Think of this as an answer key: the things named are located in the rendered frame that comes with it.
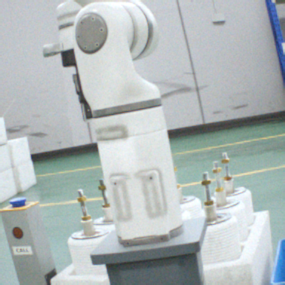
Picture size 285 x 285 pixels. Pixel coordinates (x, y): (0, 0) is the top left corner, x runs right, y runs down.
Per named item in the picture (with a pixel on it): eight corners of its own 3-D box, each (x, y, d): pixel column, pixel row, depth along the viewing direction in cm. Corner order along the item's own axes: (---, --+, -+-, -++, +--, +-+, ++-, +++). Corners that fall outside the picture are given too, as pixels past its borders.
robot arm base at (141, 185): (179, 239, 77) (156, 107, 75) (111, 248, 78) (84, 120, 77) (187, 223, 86) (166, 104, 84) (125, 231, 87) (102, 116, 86)
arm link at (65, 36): (44, 59, 125) (41, 33, 124) (94, 47, 126) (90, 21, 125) (42, 55, 116) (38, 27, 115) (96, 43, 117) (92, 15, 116)
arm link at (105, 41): (108, -7, 73) (132, 122, 74) (153, -5, 80) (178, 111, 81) (61, 11, 79) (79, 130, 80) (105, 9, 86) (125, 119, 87)
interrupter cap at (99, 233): (92, 230, 118) (91, 227, 118) (117, 231, 113) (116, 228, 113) (64, 239, 113) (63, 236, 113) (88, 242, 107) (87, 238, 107)
